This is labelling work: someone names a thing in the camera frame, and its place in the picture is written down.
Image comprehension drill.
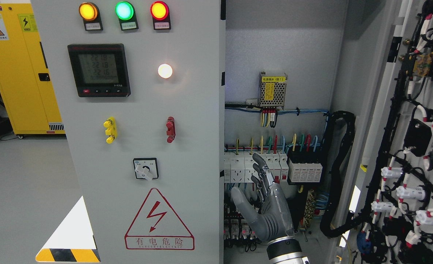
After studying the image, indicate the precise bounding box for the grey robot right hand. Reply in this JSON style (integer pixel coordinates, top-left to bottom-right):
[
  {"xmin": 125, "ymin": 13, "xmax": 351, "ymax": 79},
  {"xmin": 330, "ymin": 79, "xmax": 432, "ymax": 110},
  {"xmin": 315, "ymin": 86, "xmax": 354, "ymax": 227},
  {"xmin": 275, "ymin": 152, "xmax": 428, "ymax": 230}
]
[{"xmin": 231, "ymin": 153, "xmax": 295, "ymax": 242}]

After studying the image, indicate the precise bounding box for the yellow safety cabinet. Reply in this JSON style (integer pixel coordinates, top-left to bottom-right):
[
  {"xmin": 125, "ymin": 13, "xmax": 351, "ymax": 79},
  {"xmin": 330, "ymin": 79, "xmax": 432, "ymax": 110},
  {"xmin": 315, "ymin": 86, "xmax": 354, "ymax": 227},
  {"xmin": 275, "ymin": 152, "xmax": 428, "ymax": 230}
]
[{"xmin": 0, "ymin": 3, "xmax": 65, "ymax": 136}]

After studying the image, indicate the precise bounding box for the green indicator lamp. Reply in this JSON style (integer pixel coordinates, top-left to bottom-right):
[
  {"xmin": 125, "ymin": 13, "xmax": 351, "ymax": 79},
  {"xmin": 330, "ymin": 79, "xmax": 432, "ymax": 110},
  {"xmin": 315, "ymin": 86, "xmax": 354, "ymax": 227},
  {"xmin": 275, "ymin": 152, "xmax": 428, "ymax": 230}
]
[{"xmin": 115, "ymin": 1, "xmax": 139, "ymax": 31}]

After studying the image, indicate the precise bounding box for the rotary selector switch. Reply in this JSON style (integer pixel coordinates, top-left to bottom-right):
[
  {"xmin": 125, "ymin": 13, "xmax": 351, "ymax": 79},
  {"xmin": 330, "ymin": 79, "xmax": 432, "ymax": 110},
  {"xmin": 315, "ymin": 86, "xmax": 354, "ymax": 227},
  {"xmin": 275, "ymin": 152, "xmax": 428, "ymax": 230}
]
[{"xmin": 133, "ymin": 158, "xmax": 159, "ymax": 180}]

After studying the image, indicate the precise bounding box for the red indicator lamp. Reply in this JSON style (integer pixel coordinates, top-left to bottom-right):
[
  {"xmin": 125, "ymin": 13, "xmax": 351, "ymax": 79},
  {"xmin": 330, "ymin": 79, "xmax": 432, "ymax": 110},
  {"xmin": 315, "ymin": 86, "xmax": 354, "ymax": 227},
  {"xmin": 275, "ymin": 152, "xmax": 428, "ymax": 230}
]
[{"xmin": 150, "ymin": 1, "xmax": 171, "ymax": 30}]

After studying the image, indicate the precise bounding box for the yellow indicator lamp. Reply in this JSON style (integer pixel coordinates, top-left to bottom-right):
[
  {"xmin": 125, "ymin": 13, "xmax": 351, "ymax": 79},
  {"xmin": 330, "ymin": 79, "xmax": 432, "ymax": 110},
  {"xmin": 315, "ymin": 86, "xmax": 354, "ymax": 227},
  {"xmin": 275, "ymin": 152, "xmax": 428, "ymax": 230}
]
[{"xmin": 79, "ymin": 2, "xmax": 103, "ymax": 31}]

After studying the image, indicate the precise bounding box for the perforated metal power supply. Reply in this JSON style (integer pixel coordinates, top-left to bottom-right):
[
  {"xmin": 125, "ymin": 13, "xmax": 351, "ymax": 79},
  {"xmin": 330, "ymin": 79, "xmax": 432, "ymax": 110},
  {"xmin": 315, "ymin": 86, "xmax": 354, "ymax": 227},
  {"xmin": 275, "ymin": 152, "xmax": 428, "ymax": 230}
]
[{"xmin": 258, "ymin": 71, "xmax": 288, "ymax": 109}]

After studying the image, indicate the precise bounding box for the black corrugated conduit right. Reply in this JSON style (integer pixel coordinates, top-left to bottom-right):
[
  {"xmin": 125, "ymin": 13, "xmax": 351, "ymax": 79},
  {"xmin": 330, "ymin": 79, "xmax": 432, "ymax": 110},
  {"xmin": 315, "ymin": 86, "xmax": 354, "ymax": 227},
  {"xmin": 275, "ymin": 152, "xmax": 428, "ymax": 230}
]
[{"xmin": 320, "ymin": 110, "xmax": 356, "ymax": 238}]

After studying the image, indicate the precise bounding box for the grey cabinet door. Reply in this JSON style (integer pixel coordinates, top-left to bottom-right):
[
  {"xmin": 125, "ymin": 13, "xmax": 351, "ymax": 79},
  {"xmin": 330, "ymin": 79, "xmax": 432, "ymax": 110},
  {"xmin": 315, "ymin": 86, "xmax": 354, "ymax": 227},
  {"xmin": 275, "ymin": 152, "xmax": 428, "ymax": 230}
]
[
  {"xmin": 330, "ymin": 0, "xmax": 433, "ymax": 264},
  {"xmin": 31, "ymin": 0, "xmax": 225, "ymax": 264}
]

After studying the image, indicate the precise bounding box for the red terminal post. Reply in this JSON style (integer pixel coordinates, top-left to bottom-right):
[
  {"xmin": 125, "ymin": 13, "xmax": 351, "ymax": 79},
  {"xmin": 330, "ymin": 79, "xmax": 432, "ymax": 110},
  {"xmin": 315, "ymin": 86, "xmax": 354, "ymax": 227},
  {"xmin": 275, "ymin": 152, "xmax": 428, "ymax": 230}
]
[{"xmin": 166, "ymin": 116, "xmax": 176, "ymax": 143}]

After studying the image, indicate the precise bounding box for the white indicator lamp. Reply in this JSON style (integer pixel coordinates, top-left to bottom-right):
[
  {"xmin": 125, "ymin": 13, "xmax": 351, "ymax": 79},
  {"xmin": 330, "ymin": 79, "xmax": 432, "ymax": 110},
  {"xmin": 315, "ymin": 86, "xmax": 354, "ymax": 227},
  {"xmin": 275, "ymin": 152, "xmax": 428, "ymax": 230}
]
[{"xmin": 158, "ymin": 63, "xmax": 174, "ymax": 79}]

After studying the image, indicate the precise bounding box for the black surge protector block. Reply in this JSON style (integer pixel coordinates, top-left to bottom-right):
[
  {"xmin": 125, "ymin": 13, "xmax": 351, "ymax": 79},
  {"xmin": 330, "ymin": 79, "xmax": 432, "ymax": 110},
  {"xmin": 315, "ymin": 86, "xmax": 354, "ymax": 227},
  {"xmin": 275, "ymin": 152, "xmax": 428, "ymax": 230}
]
[{"xmin": 288, "ymin": 151, "xmax": 323, "ymax": 184}]

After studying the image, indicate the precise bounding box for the black digital power meter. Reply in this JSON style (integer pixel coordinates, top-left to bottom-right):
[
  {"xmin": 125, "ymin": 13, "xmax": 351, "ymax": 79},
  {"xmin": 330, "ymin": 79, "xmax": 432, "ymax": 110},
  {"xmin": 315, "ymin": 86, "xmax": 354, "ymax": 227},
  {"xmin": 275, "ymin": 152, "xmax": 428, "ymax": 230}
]
[{"xmin": 67, "ymin": 43, "xmax": 131, "ymax": 98}]

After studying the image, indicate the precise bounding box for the yellow terminal post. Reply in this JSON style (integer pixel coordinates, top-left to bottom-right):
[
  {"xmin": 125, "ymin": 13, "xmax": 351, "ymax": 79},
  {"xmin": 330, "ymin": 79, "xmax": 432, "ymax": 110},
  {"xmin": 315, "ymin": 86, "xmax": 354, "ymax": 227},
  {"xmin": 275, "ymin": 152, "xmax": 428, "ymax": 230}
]
[{"xmin": 103, "ymin": 117, "xmax": 118, "ymax": 144}]

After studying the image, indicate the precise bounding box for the white breaker and socket row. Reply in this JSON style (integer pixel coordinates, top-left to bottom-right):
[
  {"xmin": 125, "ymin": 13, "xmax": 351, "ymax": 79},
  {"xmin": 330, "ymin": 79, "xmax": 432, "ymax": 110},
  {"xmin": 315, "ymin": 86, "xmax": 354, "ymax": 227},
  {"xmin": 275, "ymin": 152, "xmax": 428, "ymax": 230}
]
[{"xmin": 223, "ymin": 151, "xmax": 289, "ymax": 183}]

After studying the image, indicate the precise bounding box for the red electric hazard sticker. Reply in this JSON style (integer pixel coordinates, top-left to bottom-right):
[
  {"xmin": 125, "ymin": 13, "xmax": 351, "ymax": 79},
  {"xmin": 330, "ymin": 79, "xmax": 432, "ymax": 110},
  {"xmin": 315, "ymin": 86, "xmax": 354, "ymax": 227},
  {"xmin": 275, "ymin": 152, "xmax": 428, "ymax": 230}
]
[{"xmin": 124, "ymin": 188, "xmax": 195, "ymax": 250}]

